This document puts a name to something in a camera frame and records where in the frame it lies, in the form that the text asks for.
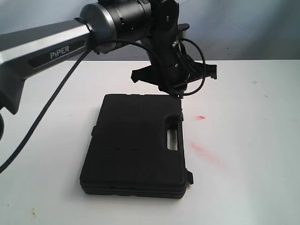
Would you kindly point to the white backdrop cloth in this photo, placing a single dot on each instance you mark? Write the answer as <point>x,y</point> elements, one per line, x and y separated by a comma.
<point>224,29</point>

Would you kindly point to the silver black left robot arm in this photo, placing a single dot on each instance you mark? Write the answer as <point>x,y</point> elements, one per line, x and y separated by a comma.
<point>103,27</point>

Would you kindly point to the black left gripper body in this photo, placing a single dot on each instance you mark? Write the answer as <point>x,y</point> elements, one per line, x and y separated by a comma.
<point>172,70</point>

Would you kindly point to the black plastic tool case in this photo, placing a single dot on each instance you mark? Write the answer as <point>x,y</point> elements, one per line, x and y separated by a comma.
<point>137,148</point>

